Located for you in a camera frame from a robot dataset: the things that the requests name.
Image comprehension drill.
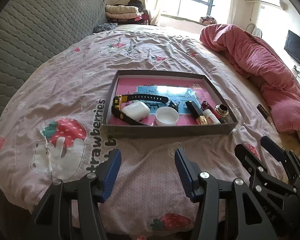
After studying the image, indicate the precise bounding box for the white pill bottle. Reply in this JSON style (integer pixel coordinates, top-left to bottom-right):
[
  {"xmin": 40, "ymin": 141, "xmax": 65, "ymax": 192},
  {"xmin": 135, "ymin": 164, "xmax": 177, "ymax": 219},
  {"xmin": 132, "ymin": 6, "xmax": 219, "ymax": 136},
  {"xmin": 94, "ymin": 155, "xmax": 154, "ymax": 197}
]
[{"xmin": 203, "ymin": 109, "xmax": 221, "ymax": 125}]

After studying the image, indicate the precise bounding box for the black gold rectangular box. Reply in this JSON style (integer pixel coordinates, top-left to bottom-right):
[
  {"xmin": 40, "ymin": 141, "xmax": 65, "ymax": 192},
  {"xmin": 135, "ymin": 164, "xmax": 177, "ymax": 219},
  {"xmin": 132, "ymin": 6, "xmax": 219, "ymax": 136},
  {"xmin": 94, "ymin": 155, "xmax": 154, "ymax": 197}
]
[{"xmin": 185, "ymin": 101, "xmax": 208, "ymax": 125}]

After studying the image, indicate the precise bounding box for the red black rectangular box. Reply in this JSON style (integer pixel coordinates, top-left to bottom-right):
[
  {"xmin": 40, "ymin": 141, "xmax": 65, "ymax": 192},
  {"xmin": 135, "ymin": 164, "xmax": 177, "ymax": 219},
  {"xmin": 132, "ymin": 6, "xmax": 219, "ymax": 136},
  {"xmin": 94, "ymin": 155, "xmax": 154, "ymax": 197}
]
[{"xmin": 201, "ymin": 101, "xmax": 222, "ymax": 119}]

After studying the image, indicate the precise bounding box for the small black clip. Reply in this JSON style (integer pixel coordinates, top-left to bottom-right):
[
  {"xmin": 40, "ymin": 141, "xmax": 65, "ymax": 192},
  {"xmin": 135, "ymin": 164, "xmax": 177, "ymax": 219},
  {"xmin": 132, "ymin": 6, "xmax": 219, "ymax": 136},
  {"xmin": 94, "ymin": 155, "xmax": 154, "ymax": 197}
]
[{"xmin": 168, "ymin": 101, "xmax": 180, "ymax": 112}]

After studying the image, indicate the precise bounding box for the white plastic jar lid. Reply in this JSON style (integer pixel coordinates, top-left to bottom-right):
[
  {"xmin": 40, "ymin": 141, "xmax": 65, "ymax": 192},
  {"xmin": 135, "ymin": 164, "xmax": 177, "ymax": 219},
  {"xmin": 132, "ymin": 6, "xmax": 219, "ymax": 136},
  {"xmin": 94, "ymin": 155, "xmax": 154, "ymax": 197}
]
[{"xmin": 155, "ymin": 107, "xmax": 179, "ymax": 126}]

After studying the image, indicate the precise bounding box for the yellow black wristwatch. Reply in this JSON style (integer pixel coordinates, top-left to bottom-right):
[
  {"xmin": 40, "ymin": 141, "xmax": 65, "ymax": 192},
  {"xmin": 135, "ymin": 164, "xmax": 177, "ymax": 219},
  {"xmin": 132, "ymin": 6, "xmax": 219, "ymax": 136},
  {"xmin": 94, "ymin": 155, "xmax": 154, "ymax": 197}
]
[{"xmin": 111, "ymin": 94, "xmax": 168, "ymax": 126}]

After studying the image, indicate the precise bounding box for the white earbuds case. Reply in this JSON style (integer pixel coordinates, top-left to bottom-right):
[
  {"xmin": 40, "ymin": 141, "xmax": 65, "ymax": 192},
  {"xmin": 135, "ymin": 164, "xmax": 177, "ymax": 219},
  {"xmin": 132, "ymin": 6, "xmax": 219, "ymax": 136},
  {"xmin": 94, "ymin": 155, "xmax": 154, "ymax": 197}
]
[{"xmin": 121, "ymin": 101, "xmax": 150, "ymax": 121}]

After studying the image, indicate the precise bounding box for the pink blanket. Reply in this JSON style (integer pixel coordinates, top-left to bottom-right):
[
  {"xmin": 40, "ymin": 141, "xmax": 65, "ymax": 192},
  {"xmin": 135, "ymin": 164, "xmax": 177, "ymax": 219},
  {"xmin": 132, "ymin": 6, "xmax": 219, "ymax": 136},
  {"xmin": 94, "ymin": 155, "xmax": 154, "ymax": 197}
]
[{"xmin": 200, "ymin": 24, "xmax": 300, "ymax": 140}]

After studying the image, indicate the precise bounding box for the black gold box on bed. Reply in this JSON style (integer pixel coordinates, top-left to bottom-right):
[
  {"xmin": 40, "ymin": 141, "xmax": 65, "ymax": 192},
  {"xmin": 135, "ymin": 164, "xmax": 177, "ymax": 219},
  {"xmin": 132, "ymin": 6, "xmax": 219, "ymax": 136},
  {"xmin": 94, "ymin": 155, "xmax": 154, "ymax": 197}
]
[{"xmin": 257, "ymin": 104, "xmax": 274, "ymax": 125}]

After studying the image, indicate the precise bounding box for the pink strawberry bed sheet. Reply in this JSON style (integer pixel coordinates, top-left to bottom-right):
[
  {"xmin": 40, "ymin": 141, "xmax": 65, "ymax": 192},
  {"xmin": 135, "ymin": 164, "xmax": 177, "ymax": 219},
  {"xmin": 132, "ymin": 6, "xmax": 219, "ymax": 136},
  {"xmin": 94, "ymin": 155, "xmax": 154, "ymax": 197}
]
[{"xmin": 0, "ymin": 24, "xmax": 300, "ymax": 240}]

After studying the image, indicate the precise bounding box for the black television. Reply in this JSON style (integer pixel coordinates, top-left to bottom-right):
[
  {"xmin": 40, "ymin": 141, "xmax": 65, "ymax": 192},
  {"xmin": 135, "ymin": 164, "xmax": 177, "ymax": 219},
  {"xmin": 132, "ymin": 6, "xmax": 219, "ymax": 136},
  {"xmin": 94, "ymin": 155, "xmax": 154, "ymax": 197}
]
[{"xmin": 284, "ymin": 30, "xmax": 300, "ymax": 64}]

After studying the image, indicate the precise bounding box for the brown cardboard box tray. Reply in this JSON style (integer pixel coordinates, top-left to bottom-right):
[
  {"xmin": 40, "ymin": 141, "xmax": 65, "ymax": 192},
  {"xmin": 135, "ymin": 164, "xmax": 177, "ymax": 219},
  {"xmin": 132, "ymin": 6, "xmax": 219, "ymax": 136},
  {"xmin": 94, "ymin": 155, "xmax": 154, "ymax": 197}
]
[{"xmin": 102, "ymin": 70, "xmax": 238, "ymax": 138}]

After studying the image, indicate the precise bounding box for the grey quilted headboard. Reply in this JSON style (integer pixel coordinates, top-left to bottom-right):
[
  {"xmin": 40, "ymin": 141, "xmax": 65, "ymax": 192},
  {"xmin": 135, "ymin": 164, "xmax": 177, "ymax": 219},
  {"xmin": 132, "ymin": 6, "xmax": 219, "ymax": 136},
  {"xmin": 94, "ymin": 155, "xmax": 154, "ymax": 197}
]
[{"xmin": 0, "ymin": 0, "xmax": 107, "ymax": 116}]

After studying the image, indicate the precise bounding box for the folded clothes pile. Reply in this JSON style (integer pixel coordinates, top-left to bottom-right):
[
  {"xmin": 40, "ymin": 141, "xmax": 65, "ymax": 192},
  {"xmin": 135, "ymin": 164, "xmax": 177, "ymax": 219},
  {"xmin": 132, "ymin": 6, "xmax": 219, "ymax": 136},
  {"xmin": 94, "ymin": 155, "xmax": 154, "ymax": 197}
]
[{"xmin": 105, "ymin": 0, "xmax": 149, "ymax": 25}]

